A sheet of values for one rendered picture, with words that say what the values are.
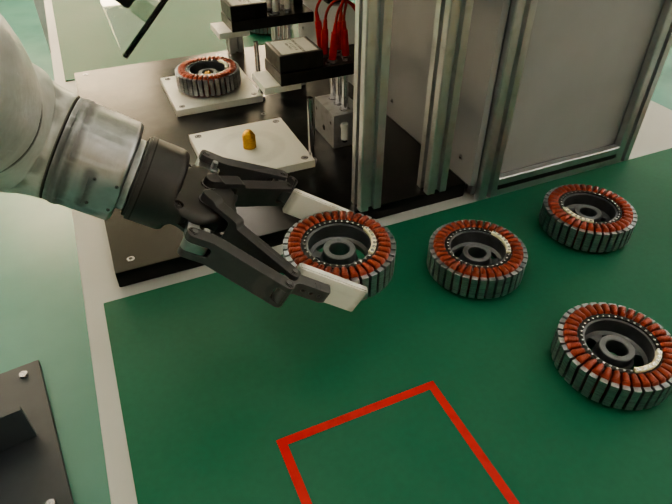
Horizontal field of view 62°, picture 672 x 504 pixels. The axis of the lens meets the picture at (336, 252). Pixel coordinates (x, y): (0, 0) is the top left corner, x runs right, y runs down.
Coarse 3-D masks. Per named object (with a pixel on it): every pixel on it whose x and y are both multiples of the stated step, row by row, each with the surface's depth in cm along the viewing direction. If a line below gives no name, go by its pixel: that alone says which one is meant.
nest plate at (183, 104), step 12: (240, 72) 105; (168, 84) 101; (240, 84) 101; (252, 84) 101; (168, 96) 98; (180, 96) 97; (192, 96) 97; (216, 96) 97; (228, 96) 97; (240, 96) 97; (252, 96) 97; (180, 108) 93; (192, 108) 94; (204, 108) 94; (216, 108) 95
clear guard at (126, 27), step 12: (108, 0) 60; (144, 0) 52; (156, 0) 49; (108, 12) 59; (120, 12) 55; (132, 12) 53; (144, 12) 50; (156, 12) 49; (120, 24) 54; (132, 24) 51; (144, 24) 49; (120, 36) 52; (132, 36) 50; (120, 48) 51; (132, 48) 50
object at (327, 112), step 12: (324, 96) 87; (348, 96) 87; (324, 108) 84; (336, 108) 84; (348, 108) 83; (324, 120) 86; (336, 120) 82; (348, 120) 83; (324, 132) 87; (336, 132) 84; (348, 132) 84; (336, 144) 85; (348, 144) 86
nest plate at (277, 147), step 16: (224, 128) 88; (240, 128) 88; (256, 128) 88; (272, 128) 88; (288, 128) 88; (192, 144) 85; (208, 144) 84; (224, 144) 84; (240, 144) 84; (256, 144) 84; (272, 144) 84; (288, 144) 84; (240, 160) 80; (256, 160) 80; (272, 160) 80; (288, 160) 80; (304, 160) 80
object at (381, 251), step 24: (312, 216) 58; (336, 216) 58; (360, 216) 58; (288, 240) 55; (312, 240) 57; (336, 240) 57; (360, 240) 58; (384, 240) 55; (312, 264) 52; (336, 264) 55; (360, 264) 53; (384, 264) 53
